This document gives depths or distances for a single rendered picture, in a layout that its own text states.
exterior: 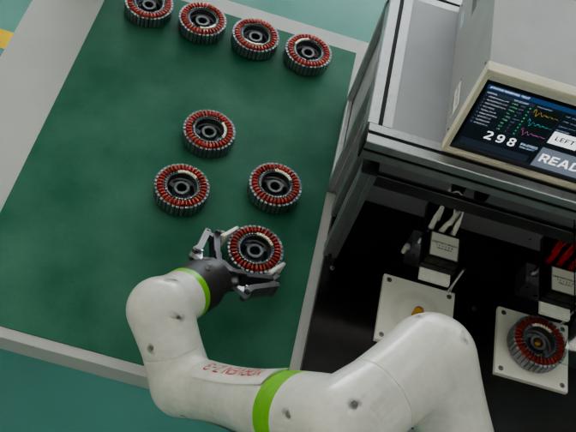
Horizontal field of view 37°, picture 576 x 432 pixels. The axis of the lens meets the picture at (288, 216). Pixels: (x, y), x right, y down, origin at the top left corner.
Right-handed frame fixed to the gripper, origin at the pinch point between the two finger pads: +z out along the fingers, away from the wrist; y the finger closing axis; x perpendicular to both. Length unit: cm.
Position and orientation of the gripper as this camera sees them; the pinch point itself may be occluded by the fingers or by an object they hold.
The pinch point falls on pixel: (254, 252)
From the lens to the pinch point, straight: 172.5
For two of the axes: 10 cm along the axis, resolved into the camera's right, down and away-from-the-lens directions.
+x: 4.8, -7.7, -4.2
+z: 4.1, -2.3, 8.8
